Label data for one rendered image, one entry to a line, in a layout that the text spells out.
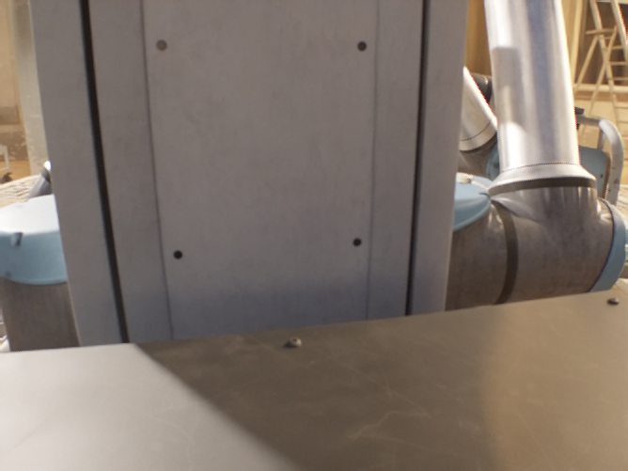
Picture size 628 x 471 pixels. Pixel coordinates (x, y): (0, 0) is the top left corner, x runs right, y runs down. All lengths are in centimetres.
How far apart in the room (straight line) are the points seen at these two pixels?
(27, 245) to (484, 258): 52
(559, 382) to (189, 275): 29
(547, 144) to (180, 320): 52
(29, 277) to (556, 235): 62
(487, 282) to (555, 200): 14
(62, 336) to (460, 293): 47
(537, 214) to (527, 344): 34
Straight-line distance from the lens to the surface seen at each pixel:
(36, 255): 54
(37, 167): 561
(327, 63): 39
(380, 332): 32
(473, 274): 60
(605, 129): 107
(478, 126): 86
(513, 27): 76
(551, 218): 66
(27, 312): 57
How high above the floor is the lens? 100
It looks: 18 degrees down
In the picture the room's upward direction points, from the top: straight up
